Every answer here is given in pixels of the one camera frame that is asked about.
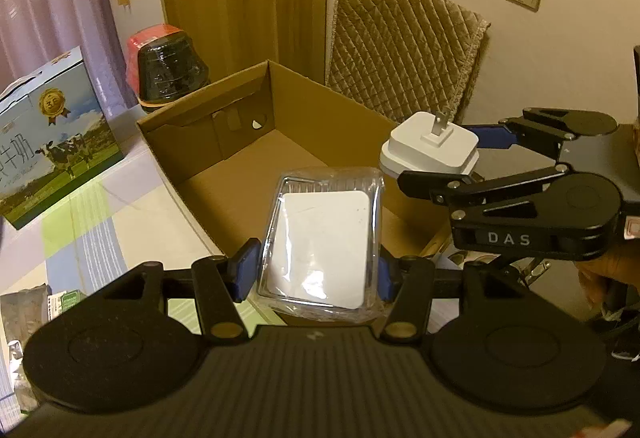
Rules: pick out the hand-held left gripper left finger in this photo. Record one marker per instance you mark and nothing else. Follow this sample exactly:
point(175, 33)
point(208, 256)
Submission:
point(245, 268)

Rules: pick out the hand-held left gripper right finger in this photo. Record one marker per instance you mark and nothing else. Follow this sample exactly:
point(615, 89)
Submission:
point(387, 280)

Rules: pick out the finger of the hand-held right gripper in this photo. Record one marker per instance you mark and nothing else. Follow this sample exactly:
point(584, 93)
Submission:
point(492, 137)
point(450, 188)

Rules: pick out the white power adapter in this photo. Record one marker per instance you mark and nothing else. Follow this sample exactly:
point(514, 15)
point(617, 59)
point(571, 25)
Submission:
point(430, 147)

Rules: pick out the clear plastic case white card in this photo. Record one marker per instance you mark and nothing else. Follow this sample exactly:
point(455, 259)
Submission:
point(320, 238)

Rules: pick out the brown cardboard box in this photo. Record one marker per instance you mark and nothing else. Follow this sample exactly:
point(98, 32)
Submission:
point(320, 117)

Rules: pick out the checked cloth covered desktop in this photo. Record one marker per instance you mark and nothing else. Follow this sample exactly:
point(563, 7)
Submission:
point(125, 228)

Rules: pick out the person's right hand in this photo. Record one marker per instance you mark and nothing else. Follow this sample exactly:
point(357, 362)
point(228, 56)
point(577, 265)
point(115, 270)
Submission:
point(615, 275)

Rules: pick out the brown quilted chair cushion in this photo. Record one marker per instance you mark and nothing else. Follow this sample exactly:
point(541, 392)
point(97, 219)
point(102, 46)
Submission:
point(400, 47)

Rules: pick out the green and white box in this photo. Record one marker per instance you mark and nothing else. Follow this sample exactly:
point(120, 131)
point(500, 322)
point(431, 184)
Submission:
point(64, 304)

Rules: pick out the silver foil bag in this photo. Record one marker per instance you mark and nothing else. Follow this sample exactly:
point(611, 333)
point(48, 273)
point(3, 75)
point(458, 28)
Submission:
point(22, 313)

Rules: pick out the blue milk carton cow print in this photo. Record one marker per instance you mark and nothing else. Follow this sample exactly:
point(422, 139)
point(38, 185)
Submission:
point(50, 142)

